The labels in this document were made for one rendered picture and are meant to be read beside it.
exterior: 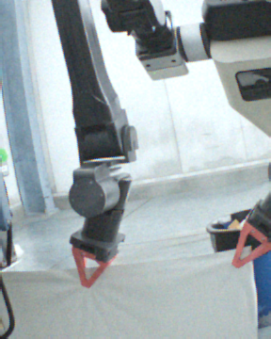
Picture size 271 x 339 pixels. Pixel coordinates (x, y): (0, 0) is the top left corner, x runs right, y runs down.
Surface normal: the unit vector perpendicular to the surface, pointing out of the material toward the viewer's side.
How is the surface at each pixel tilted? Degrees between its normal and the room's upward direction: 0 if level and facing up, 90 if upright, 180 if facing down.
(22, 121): 90
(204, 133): 90
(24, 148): 90
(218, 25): 130
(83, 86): 108
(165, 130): 90
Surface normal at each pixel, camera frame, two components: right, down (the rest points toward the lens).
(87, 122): -0.26, 0.43
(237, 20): -0.09, 0.73
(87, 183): -0.32, 0.10
